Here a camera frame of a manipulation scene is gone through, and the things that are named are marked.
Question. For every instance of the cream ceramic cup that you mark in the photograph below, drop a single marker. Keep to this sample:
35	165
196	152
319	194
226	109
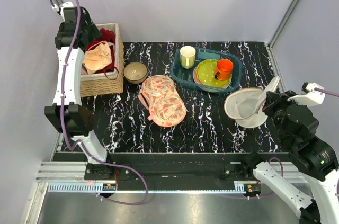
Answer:
187	56

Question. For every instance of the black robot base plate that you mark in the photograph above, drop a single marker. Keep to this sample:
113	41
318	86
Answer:
223	166

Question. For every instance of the red lace bra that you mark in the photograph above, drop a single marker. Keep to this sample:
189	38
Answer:
107	35

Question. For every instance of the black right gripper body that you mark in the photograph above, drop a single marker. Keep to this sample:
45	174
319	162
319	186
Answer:
275	107

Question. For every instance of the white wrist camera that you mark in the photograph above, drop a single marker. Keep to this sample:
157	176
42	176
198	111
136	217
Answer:
59	9
312	97

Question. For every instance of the pink plate under green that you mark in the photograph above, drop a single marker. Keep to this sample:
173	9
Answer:
196	80

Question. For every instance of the peach beige bra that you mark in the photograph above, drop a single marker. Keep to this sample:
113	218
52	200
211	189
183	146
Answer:
98	57

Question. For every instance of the teal plastic dish tray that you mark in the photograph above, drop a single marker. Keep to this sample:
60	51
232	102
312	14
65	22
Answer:
184	76

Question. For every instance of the green polka dot plate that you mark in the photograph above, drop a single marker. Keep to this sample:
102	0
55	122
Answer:
206	71

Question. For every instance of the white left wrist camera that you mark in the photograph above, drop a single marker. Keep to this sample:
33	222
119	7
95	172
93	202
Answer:
59	9

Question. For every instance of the wicker laundry basket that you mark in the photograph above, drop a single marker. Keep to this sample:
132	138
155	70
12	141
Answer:
111	82

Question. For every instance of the white mesh cylindrical laundry bag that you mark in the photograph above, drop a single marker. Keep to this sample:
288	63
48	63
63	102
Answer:
245	105

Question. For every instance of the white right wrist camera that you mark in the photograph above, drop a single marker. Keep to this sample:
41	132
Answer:
312	97

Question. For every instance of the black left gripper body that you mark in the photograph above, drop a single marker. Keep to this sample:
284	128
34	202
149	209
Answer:
90	28

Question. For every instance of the aluminium frame rail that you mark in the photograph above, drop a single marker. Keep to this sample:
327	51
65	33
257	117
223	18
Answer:
69	177

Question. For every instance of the orange mug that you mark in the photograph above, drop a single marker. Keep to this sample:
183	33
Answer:
224	69

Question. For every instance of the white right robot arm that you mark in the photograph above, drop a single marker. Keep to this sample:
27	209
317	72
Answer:
314	158

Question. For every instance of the beige ceramic bowl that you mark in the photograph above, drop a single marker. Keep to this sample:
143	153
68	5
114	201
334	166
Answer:
135	72

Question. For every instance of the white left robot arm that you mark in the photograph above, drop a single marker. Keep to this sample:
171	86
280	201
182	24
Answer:
66	113

